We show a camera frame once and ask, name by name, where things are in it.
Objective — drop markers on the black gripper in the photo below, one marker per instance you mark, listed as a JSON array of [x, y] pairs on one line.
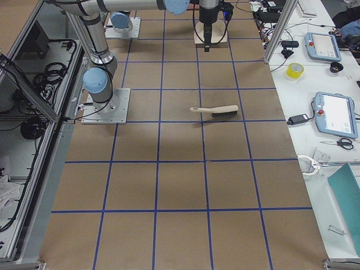
[[208, 15]]

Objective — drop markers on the beige plastic dustpan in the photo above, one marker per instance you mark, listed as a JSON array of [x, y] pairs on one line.
[[218, 32]]

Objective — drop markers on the beige hand brush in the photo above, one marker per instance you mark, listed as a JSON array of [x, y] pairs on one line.
[[217, 111]]

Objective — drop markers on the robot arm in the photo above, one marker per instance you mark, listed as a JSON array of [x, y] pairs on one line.
[[121, 22], [88, 20]]

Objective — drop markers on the yellow tape roll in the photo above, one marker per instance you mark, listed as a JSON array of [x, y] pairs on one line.
[[294, 70]]

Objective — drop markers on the upper teach pendant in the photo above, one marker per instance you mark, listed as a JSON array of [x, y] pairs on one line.
[[322, 47]]

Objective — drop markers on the teach pendant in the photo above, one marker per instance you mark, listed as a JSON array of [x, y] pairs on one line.
[[322, 47], [334, 114]]

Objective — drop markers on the black power adapter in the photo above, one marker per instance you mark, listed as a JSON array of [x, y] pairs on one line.
[[297, 119]]

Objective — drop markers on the lower teach pendant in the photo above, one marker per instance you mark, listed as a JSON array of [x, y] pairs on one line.
[[334, 114]]

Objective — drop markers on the white clamp tool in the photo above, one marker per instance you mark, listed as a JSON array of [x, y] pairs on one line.
[[312, 166]]

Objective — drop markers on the black scissors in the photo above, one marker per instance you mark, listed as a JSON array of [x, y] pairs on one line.
[[344, 143]]

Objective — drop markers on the teal board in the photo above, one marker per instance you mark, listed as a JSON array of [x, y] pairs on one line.
[[346, 191]]

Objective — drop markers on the aluminium frame post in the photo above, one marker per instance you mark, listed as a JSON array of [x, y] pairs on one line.
[[279, 29]]

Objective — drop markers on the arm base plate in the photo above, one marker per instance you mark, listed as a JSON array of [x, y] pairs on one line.
[[114, 112], [132, 31]]

